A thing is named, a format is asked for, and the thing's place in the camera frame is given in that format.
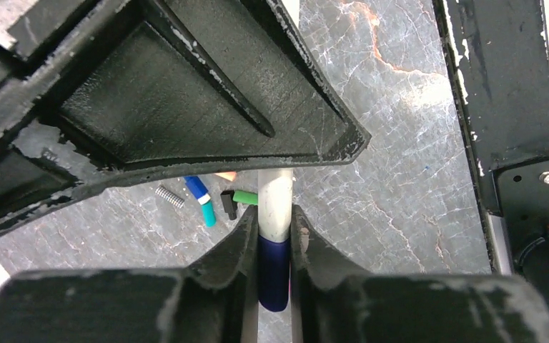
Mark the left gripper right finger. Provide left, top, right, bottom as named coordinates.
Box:
left=290, top=205, right=549, bottom=342

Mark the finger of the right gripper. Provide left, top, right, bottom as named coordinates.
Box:
left=0, top=1, right=370, bottom=236

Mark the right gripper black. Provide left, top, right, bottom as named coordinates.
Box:
left=0, top=0, right=138, bottom=152

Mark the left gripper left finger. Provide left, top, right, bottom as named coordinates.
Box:
left=0, top=206, right=258, bottom=342

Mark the violet pen cap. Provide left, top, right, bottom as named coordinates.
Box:
left=257, top=236, right=290, bottom=312

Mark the teal pen cap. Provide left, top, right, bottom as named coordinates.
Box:
left=201, top=201, right=217, bottom=227

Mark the black pen cap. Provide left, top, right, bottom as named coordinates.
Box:
left=220, top=189, right=237, bottom=221

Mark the blue pen cap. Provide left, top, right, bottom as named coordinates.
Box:
left=184, top=176, right=211, bottom=205

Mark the houndstooth pen cap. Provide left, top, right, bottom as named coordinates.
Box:
left=155, top=185, right=184, bottom=209

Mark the green pen cap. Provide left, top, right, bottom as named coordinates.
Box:
left=232, top=190, right=259, bottom=206

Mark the orange pen cap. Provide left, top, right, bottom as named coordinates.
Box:
left=214, top=171, right=237, bottom=182

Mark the violet capped white pen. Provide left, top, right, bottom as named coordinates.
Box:
left=257, top=168, right=293, bottom=243

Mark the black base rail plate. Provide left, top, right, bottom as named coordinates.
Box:
left=433, top=1, right=549, bottom=308

